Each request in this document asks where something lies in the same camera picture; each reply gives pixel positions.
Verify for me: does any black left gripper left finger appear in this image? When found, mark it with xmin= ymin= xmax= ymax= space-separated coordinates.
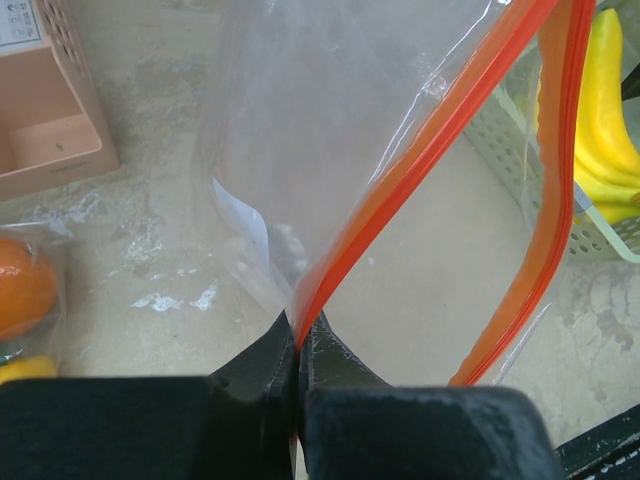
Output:
xmin=1 ymin=316 xmax=297 ymax=479

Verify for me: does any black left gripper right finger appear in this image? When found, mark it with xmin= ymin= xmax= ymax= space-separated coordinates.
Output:
xmin=299 ymin=315 xmax=558 ymax=479

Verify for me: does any orange fruit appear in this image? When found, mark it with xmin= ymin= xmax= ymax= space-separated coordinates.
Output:
xmin=1 ymin=236 xmax=58 ymax=342

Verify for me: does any clear zip bag orange zipper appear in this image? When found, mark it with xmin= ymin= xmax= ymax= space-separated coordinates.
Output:
xmin=1 ymin=222 xmax=68 ymax=384

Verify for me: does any yellow banana bunch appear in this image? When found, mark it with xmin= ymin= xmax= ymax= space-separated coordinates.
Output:
xmin=573 ymin=8 xmax=639 ymax=225

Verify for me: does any pale green perforated basket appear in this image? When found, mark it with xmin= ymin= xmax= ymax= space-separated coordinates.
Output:
xmin=465 ymin=84 xmax=639 ymax=264

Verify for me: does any peach plastic desk organizer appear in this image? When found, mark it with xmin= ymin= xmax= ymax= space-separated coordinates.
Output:
xmin=1 ymin=0 xmax=120 ymax=200

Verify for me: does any black front mounting rail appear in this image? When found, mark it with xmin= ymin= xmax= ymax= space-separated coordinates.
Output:
xmin=556 ymin=405 xmax=640 ymax=480

